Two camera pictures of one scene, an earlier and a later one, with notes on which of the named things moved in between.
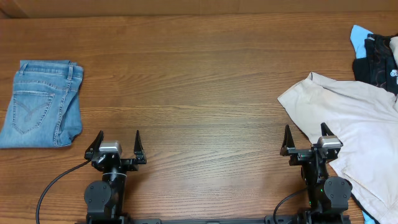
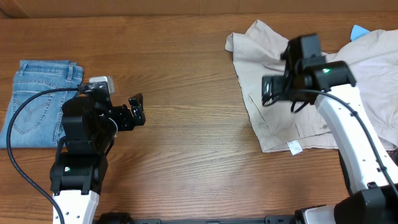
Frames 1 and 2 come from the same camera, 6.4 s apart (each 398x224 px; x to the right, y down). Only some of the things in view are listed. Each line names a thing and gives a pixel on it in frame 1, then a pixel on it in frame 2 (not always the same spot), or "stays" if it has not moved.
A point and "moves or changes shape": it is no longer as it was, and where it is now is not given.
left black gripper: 132,165 to 127,122
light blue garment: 357,35 stays
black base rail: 129,219 stays
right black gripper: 300,154 to 276,83
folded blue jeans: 43,109 stays
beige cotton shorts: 364,120 moves or changes shape
